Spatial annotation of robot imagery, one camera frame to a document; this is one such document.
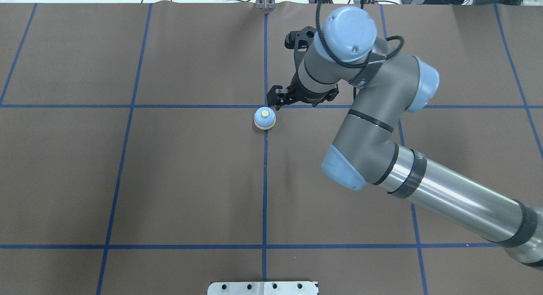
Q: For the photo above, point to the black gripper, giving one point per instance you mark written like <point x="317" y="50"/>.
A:
<point x="306" y="97"/>

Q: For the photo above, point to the blue call bell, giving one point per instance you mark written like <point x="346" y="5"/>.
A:
<point x="264" y="118"/>

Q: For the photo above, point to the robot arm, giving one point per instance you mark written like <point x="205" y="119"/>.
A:
<point x="369" y="147"/>

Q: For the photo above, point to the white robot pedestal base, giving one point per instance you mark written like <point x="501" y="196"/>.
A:
<point x="264" y="288"/>

